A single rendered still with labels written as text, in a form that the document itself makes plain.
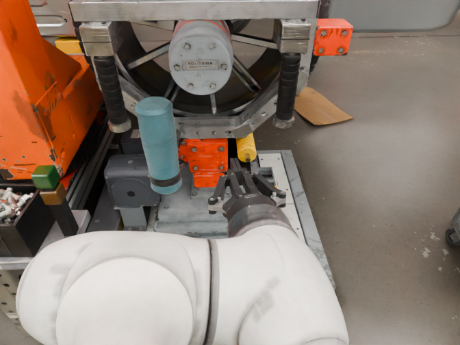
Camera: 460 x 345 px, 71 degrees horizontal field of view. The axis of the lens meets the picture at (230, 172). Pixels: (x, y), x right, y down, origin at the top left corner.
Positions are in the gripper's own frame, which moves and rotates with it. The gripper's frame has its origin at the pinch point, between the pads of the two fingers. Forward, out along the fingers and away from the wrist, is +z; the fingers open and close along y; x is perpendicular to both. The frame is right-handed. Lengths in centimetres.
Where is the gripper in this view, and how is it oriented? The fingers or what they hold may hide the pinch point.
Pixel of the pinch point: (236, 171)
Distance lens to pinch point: 63.6
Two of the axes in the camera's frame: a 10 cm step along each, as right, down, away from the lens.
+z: -1.2, -4.0, 9.1
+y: -9.9, 0.8, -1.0
